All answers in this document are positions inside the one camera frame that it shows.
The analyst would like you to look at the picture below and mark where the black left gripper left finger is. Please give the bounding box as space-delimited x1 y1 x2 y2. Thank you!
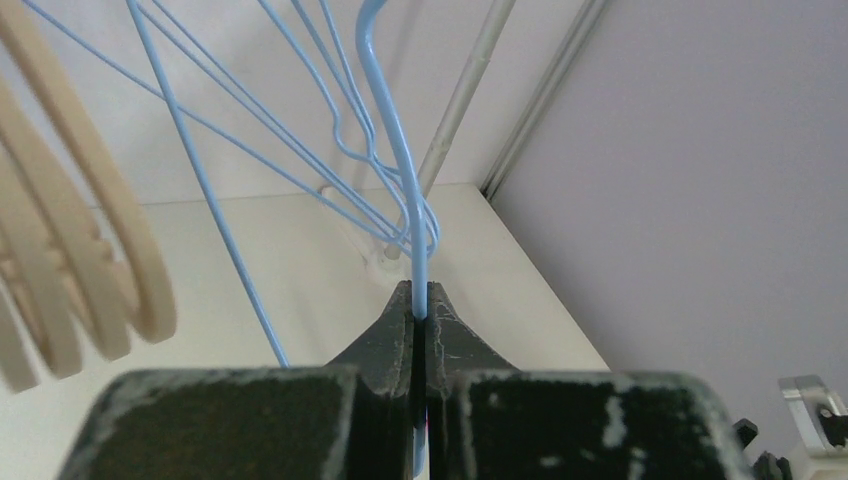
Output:
59 281 416 479

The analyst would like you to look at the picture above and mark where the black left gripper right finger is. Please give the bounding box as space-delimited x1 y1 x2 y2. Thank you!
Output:
423 282 752 479

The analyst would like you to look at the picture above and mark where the beige plastic hanger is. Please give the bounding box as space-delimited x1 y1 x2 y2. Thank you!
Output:
1 153 82 378
1 81 131 360
1 1 177 343
1 284 40 393

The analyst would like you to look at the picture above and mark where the blue wire hanger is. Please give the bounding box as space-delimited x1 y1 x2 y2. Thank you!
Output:
19 0 412 369
356 1 428 479
127 1 441 267
259 1 440 259

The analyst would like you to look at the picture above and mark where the metal clothes rack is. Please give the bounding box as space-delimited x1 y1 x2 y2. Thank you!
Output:
319 1 514 288

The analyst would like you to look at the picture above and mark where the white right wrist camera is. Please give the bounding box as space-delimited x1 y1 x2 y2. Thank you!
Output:
751 375 847 480

